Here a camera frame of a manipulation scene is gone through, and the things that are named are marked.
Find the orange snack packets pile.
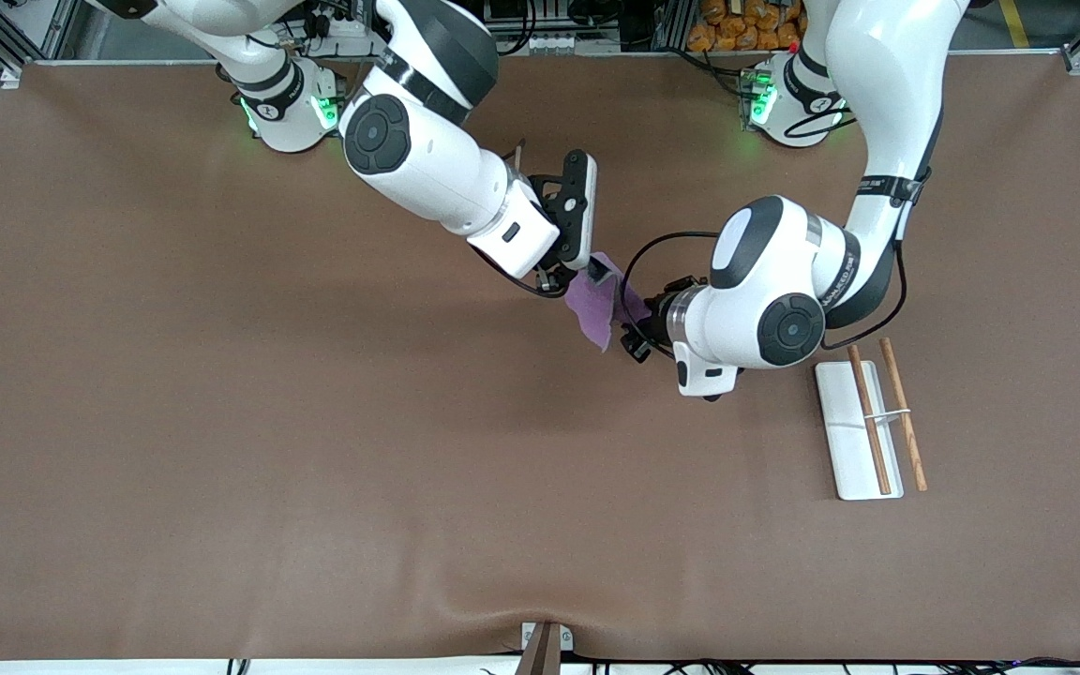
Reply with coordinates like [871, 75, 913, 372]
[687, 0, 808, 53]

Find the white rack with wooden bars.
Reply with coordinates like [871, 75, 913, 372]
[814, 337, 929, 502]

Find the white power strip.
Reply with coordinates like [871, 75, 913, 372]
[301, 0, 391, 57]

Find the grey metal camera mount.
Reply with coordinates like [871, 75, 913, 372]
[519, 621, 575, 675]

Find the brown table mat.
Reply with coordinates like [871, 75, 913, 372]
[0, 54, 1080, 662]

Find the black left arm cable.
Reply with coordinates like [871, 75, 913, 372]
[620, 230, 911, 353]

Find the purple microfibre towel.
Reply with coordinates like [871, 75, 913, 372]
[565, 251, 651, 353]

